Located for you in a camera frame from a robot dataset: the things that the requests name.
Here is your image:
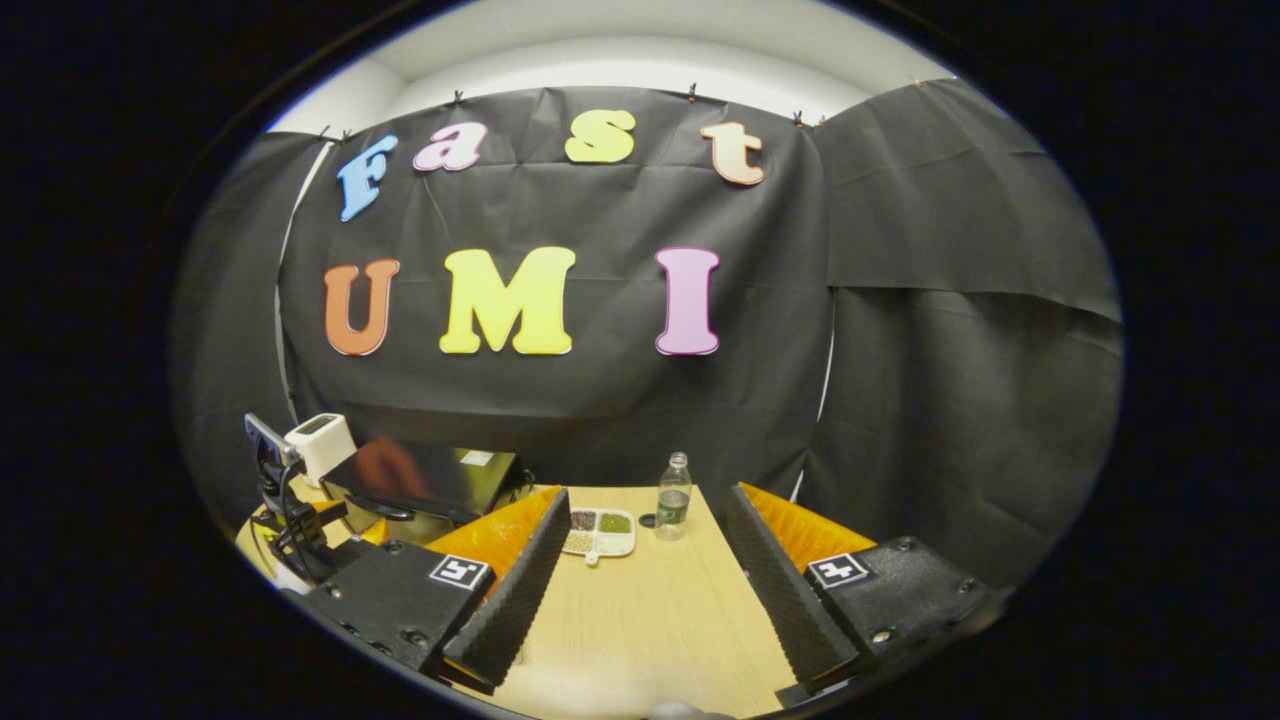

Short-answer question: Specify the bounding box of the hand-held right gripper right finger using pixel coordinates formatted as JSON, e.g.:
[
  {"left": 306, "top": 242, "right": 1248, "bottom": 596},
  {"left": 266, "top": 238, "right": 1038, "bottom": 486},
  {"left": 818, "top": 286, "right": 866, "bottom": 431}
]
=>
[{"left": 725, "top": 484, "right": 1001, "bottom": 696}]

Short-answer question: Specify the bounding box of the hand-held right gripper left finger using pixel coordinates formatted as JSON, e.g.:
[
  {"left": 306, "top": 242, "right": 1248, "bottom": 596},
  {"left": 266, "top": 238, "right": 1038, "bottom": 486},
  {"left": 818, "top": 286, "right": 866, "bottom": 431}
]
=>
[{"left": 285, "top": 487, "right": 571, "bottom": 696}]

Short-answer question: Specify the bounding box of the black electric oven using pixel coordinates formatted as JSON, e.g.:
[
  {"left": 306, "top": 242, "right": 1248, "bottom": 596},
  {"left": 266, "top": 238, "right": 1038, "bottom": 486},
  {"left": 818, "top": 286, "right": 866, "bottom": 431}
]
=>
[{"left": 320, "top": 437, "right": 531, "bottom": 546}]

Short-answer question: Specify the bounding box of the white toaster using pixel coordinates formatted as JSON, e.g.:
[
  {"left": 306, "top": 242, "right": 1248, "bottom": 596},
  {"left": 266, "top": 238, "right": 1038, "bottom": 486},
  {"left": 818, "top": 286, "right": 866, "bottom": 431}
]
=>
[{"left": 285, "top": 413, "right": 358, "bottom": 488}]

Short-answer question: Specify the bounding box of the white divided dish with grains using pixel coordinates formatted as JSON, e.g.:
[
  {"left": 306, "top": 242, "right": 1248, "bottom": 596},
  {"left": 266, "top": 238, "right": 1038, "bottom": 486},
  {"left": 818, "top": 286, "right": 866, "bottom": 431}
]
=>
[{"left": 562, "top": 508, "right": 637, "bottom": 567}]

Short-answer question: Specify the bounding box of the clear plastic water bottle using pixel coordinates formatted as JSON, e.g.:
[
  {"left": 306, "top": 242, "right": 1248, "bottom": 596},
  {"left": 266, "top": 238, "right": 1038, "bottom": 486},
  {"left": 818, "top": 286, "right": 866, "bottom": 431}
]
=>
[{"left": 655, "top": 452, "right": 693, "bottom": 542}]

